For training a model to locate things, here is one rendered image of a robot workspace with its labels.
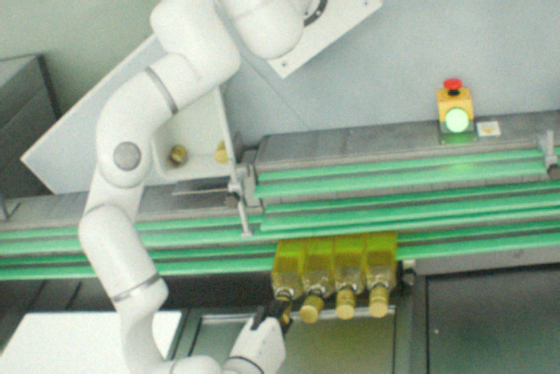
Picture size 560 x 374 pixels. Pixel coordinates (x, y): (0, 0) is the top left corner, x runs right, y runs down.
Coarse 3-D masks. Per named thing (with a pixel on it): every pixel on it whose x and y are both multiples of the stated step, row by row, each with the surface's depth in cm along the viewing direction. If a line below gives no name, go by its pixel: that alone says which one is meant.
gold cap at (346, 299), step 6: (342, 294) 130; (348, 294) 130; (354, 294) 131; (336, 300) 130; (342, 300) 129; (348, 300) 129; (354, 300) 130; (336, 306) 129; (342, 306) 128; (348, 306) 128; (354, 306) 129; (336, 312) 129; (342, 312) 128; (348, 312) 128; (354, 312) 128
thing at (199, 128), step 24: (216, 96) 146; (168, 120) 159; (192, 120) 158; (216, 120) 157; (168, 144) 161; (192, 144) 161; (216, 144) 160; (168, 168) 159; (192, 168) 158; (216, 168) 156
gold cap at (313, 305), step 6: (306, 300) 131; (312, 300) 130; (318, 300) 131; (306, 306) 128; (312, 306) 128; (318, 306) 129; (300, 312) 128; (306, 312) 128; (312, 312) 128; (318, 312) 128; (306, 318) 128; (312, 318) 128
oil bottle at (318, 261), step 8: (312, 240) 145; (320, 240) 145; (328, 240) 144; (312, 248) 143; (320, 248) 142; (328, 248) 142; (304, 256) 142; (312, 256) 140; (320, 256) 140; (328, 256) 139; (304, 264) 139; (312, 264) 138; (320, 264) 138; (328, 264) 137; (304, 272) 137; (312, 272) 136; (320, 272) 136; (328, 272) 136; (304, 280) 136; (312, 280) 135; (320, 280) 135; (328, 280) 135; (304, 288) 136; (328, 288) 136
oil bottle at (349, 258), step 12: (336, 240) 144; (348, 240) 142; (360, 240) 142; (336, 252) 140; (348, 252) 139; (360, 252) 138; (336, 264) 136; (348, 264) 136; (360, 264) 135; (336, 276) 134; (348, 276) 134; (360, 276) 134; (336, 288) 135; (360, 288) 135
